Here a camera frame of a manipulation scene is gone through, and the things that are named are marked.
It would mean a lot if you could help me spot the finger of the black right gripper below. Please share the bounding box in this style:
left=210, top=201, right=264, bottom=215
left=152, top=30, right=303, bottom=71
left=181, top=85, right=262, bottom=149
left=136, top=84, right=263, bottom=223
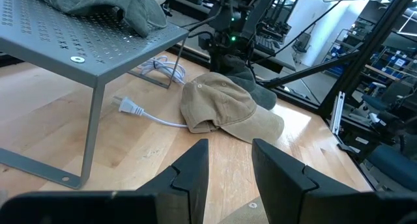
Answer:
left=210, top=51, right=229, bottom=72

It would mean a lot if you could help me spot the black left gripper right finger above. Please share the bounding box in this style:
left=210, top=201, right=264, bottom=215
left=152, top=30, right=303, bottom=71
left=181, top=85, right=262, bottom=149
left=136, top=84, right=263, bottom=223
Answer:
left=252, top=138, right=361, bottom=224

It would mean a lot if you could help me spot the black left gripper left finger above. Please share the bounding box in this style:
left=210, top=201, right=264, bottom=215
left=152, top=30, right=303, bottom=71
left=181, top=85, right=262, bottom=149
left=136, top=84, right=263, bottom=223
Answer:
left=136, top=138, right=209, bottom=224

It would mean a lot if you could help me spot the tan baseball cap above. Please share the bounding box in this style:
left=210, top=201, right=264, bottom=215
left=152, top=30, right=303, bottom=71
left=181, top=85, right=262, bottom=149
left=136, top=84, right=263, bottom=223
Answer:
left=217, top=196, right=270, bottom=224
left=179, top=72, right=285, bottom=145

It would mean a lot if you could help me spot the dark green baseball cap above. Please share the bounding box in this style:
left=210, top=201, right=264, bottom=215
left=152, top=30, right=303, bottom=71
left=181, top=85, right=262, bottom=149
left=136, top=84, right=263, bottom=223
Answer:
left=224, top=54, right=278, bottom=111
left=34, top=0, right=168, bottom=38

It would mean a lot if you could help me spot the grey office chair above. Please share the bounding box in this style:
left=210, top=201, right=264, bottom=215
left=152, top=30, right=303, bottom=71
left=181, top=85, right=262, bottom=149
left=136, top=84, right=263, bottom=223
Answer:
left=291, top=31, right=312, bottom=54

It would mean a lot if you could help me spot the blue office chair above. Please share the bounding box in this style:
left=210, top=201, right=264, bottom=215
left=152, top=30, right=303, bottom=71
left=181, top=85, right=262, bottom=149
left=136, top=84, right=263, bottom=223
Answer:
left=366, top=144, right=417, bottom=191

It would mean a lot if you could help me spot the storage rack with blue bins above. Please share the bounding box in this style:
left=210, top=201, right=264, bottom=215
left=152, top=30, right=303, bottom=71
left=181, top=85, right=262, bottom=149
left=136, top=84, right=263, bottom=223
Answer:
left=325, top=20, right=417, bottom=85

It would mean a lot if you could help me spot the grey perforated metal shelf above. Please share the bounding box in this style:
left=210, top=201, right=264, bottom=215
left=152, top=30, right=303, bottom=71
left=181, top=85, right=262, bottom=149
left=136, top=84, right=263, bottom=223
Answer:
left=0, top=0, right=190, bottom=189

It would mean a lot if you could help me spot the black diagonal frame strut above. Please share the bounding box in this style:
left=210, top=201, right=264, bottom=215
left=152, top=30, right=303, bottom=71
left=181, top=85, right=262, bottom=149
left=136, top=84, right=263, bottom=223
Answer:
left=260, top=51, right=362, bottom=89

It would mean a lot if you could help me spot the white metal bracket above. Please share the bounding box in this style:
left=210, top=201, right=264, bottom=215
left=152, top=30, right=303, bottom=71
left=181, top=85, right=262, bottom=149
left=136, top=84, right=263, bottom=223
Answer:
left=330, top=91, right=346, bottom=136

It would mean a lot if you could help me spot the white power cable with plug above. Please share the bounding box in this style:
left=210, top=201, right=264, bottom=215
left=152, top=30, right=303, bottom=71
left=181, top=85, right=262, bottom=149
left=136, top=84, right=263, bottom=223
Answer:
left=112, top=55, right=190, bottom=129

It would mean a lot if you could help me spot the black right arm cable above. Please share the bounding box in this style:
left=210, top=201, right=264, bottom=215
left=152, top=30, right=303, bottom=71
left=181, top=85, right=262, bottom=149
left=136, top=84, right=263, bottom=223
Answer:
left=250, top=0, right=356, bottom=66

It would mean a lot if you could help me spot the black aluminium frame post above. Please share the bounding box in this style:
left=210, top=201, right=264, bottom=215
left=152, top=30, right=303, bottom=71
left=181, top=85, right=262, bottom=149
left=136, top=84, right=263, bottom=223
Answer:
left=317, top=0, right=417, bottom=116

